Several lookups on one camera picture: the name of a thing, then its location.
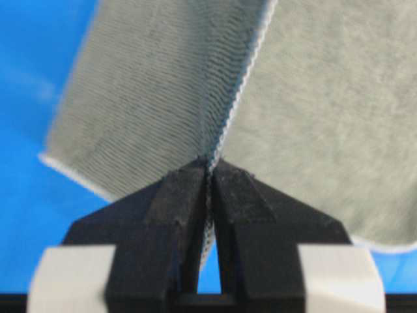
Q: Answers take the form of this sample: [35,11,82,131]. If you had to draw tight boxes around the grey-green large towel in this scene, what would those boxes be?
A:
[41,1,416,253]

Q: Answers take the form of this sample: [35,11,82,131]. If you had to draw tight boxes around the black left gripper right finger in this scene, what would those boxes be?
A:
[210,158,387,313]

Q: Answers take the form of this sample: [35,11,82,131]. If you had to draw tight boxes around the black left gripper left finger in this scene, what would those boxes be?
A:
[26,158,209,313]

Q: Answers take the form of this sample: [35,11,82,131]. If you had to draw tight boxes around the blue table cloth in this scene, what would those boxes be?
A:
[1,1,416,294]

